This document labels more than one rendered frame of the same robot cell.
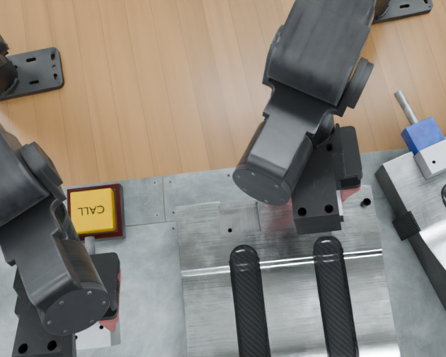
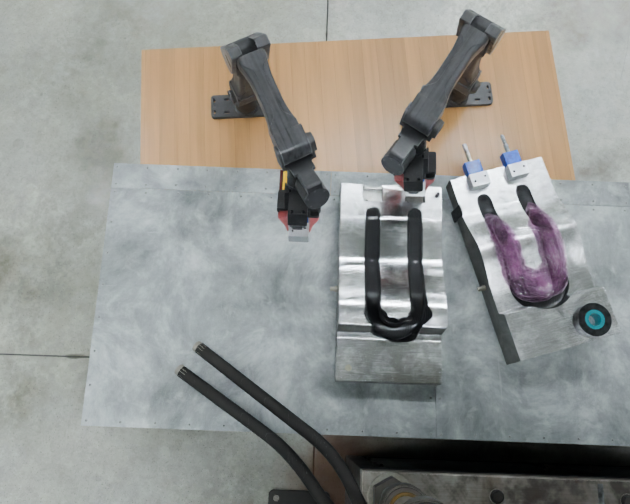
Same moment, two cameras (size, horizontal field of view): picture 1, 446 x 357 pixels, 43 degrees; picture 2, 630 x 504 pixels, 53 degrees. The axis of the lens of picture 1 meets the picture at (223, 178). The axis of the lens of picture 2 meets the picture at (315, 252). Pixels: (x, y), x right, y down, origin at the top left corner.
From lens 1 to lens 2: 93 cm
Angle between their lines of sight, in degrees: 1
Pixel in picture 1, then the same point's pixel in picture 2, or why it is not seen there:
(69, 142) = not seen: hidden behind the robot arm
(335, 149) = (425, 157)
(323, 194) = (417, 174)
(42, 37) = not seen: hidden behind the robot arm
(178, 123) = (343, 144)
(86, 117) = not seen: hidden behind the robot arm
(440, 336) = (466, 272)
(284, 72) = (409, 120)
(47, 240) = (310, 169)
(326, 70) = (425, 121)
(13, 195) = (302, 149)
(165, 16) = (343, 84)
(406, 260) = (455, 233)
